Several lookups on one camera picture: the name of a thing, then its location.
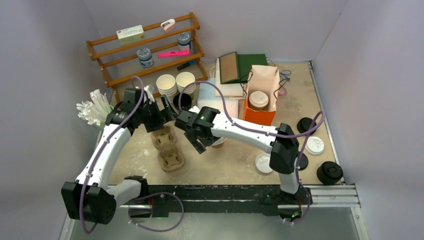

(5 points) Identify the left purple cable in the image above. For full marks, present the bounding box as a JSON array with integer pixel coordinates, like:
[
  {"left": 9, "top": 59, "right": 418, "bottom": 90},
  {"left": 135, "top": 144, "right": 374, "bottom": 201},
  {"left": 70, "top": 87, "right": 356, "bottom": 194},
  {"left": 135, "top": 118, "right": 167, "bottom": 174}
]
[{"left": 79, "top": 76, "right": 185, "bottom": 235}]

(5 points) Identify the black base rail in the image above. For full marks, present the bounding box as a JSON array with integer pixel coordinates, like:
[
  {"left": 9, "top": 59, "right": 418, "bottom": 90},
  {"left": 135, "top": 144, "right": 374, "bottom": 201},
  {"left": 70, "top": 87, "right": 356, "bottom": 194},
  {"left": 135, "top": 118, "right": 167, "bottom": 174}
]
[{"left": 69, "top": 183, "right": 362, "bottom": 220}]

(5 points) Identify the blue white jar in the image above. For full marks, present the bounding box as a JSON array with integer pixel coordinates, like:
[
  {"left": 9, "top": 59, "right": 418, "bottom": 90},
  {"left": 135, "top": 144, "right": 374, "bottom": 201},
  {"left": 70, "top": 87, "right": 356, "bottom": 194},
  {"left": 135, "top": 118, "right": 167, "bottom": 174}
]
[
  {"left": 136, "top": 47, "right": 154, "bottom": 68},
  {"left": 177, "top": 32, "right": 192, "bottom": 51}
]

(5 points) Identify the white cup stack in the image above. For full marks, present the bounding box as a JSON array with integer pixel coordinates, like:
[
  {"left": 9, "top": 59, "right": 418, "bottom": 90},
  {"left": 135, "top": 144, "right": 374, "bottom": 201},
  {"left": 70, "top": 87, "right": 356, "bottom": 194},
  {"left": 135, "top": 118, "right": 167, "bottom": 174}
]
[
  {"left": 175, "top": 71, "right": 196, "bottom": 99},
  {"left": 156, "top": 74, "right": 178, "bottom": 97}
]

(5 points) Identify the left white cup stack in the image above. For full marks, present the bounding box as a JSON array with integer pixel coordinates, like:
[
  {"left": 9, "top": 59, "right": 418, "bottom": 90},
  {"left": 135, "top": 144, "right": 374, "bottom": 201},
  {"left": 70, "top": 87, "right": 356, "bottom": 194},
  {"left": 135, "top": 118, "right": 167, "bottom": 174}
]
[{"left": 156, "top": 74, "right": 178, "bottom": 97}]

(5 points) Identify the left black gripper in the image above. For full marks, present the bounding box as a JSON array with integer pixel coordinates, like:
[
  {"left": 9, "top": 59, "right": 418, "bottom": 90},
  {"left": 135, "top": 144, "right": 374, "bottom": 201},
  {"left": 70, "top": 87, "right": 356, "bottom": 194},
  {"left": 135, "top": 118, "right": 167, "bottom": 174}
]
[{"left": 137, "top": 95, "right": 177, "bottom": 132}]

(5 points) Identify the white cup lid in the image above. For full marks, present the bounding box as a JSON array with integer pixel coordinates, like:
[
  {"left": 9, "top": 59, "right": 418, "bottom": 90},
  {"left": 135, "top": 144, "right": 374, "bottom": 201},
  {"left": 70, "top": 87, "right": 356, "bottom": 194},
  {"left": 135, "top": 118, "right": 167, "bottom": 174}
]
[
  {"left": 255, "top": 153, "right": 273, "bottom": 175},
  {"left": 305, "top": 136, "right": 325, "bottom": 156}
]

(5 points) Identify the brown paper cup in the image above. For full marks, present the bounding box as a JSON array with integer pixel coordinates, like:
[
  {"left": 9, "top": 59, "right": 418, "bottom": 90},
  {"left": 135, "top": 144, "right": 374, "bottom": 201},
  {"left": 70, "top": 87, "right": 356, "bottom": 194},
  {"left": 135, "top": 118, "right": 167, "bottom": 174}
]
[
  {"left": 211, "top": 138, "right": 226, "bottom": 149},
  {"left": 249, "top": 105, "right": 268, "bottom": 112}
]

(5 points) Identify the pulp cup carrier tray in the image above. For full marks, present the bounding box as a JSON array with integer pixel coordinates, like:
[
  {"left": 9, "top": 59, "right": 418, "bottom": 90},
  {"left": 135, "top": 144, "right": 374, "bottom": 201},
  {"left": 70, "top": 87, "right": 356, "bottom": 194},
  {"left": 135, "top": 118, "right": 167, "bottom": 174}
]
[{"left": 150, "top": 125, "right": 186, "bottom": 173}]

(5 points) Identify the white cup lid picked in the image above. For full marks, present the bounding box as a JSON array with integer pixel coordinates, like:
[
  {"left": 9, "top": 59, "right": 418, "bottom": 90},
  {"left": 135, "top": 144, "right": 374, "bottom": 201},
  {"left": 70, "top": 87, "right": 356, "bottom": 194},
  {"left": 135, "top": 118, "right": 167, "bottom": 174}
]
[{"left": 248, "top": 90, "right": 269, "bottom": 107}]

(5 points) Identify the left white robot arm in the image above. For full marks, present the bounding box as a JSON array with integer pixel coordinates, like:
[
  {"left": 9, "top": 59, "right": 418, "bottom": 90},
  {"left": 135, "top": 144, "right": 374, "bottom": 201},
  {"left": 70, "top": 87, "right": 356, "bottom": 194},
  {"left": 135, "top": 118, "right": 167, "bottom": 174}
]
[{"left": 61, "top": 88, "right": 174, "bottom": 225}]

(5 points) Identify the orange paper bag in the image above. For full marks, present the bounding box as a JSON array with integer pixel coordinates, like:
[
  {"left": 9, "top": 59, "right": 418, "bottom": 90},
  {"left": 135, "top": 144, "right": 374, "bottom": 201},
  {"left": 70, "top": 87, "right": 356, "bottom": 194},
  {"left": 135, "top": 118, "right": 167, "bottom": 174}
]
[{"left": 242, "top": 65, "right": 281, "bottom": 126}]

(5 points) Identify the blue white jar right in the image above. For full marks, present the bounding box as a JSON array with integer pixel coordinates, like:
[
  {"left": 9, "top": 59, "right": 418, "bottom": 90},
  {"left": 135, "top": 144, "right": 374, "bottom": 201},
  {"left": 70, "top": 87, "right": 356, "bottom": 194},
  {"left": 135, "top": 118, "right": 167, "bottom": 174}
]
[{"left": 177, "top": 32, "right": 192, "bottom": 51}]

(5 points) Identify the blue white jar left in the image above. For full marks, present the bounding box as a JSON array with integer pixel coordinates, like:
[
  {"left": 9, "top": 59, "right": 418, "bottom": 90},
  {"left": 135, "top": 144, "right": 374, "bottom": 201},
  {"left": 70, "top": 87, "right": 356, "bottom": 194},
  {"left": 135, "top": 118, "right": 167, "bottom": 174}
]
[{"left": 136, "top": 47, "right": 154, "bottom": 68}]

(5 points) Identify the pink marker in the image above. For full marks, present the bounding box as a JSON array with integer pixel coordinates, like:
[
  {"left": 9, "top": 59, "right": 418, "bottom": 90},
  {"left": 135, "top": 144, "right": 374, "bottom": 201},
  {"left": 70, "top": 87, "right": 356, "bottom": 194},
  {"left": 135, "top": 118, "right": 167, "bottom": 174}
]
[{"left": 157, "top": 49, "right": 191, "bottom": 58}]

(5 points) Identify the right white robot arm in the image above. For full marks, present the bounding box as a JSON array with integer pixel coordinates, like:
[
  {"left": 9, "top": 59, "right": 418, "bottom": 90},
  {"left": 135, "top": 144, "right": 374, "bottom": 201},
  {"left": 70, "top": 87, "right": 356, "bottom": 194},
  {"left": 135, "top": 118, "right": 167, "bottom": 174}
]
[{"left": 174, "top": 106, "right": 301, "bottom": 204}]

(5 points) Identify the white pink clip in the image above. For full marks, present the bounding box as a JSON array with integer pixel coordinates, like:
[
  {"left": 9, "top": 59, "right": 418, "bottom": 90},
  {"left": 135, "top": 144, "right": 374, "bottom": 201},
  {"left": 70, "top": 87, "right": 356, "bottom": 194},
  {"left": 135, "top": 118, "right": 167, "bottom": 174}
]
[{"left": 160, "top": 18, "right": 176, "bottom": 33}]

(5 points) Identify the white green box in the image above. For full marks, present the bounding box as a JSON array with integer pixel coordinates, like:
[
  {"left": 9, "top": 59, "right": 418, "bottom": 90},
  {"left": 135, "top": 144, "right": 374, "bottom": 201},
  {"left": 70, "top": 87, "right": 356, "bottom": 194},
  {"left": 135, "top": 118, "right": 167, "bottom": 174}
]
[{"left": 116, "top": 25, "right": 146, "bottom": 45}]

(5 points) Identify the green paper bag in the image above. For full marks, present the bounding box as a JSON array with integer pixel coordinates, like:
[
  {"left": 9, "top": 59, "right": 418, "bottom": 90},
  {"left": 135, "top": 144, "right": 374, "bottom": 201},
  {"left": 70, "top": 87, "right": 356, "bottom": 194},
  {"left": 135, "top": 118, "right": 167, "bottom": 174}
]
[{"left": 218, "top": 51, "right": 268, "bottom": 85}]

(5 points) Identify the black lid stack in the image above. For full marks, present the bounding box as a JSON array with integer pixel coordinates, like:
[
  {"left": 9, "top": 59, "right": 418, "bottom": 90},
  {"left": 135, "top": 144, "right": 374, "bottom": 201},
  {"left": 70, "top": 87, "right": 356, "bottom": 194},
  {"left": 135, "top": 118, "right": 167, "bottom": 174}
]
[{"left": 316, "top": 161, "right": 343, "bottom": 186}]

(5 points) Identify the black paper cup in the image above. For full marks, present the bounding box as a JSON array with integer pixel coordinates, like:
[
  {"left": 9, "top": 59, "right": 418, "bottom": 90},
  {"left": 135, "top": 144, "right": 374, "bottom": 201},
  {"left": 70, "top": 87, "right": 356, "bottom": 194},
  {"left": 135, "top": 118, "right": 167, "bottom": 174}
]
[{"left": 172, "top": 93, "right": 192, "bottom": 112}]

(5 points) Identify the black blue marker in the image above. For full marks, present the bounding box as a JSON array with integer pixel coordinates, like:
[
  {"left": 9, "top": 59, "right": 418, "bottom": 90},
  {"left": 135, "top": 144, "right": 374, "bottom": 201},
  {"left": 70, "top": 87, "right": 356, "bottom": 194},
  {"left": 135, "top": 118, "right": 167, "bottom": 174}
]
[{"left": 176, "top": 60, "right": 196, "bottom": 71}]

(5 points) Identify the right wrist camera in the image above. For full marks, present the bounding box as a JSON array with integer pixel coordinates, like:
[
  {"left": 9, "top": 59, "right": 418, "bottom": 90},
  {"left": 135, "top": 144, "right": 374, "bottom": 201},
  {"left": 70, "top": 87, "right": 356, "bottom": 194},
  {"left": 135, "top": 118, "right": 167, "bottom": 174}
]
[{"left": 188, "top": 106, "right": 200, "bottom": 114}]

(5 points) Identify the wooden shelf rack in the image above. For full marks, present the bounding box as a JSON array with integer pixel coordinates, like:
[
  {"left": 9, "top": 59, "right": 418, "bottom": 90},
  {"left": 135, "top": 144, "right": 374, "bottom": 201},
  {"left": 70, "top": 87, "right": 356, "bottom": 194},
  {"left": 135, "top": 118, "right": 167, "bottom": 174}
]
[{"left": 86, "top": 12, "right": 209, "bottom": 102}]

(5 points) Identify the right white cup stack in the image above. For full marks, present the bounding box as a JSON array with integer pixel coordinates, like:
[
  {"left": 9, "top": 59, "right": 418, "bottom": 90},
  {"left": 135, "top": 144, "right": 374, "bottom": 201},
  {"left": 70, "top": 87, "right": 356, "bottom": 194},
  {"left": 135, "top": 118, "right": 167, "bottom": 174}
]
[{"left": 175, "top": 71, "right": 196, "bottom": 99}]

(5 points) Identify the black cup lid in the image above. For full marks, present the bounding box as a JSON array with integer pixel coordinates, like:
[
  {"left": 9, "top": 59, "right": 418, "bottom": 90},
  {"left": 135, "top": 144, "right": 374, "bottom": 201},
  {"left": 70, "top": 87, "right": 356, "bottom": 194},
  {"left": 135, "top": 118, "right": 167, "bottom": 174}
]
[
  {"left": 296, "top": 117, "right": 317, "bottom": 133},
  {"left": 298, "top": 153, "right": 309, "bottom": 171}
]

